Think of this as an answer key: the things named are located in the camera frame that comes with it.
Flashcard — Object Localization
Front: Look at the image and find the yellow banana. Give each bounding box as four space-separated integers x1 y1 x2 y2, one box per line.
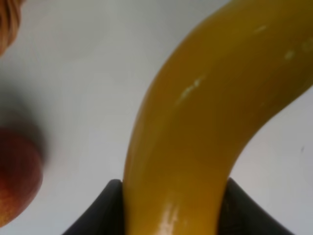
123 0 313 235

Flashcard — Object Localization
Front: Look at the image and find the orange wicker basket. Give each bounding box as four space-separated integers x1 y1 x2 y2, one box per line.
0 0 25 55

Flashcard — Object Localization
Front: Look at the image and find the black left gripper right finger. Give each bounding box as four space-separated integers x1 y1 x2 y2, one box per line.
218 178 290 235

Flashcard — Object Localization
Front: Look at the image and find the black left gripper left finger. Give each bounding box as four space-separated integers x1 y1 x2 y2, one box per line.
64 179 125 235

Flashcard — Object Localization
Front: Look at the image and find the red apple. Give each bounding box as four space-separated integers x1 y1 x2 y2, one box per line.
0 128 43 227

